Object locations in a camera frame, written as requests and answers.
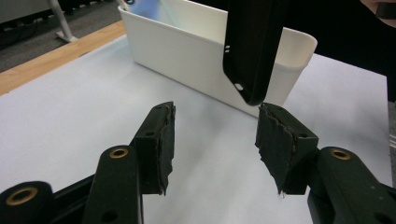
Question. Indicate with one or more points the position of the white metal stand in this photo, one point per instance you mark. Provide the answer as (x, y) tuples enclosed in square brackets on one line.
[(62, 21)]

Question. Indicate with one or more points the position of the white plastic bin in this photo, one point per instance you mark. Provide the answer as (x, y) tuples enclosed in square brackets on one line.
[(186, 53)]

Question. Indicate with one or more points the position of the black phone case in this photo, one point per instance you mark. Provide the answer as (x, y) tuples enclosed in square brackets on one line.
[(252, 46)]

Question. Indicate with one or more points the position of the white table mat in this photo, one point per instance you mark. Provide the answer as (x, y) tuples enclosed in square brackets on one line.
[(77, 109)]

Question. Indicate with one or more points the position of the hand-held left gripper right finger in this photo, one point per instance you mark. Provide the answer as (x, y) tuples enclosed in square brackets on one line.
[(283, 146)]

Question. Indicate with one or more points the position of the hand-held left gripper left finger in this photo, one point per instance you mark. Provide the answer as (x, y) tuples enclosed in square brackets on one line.
[(155, 149)]

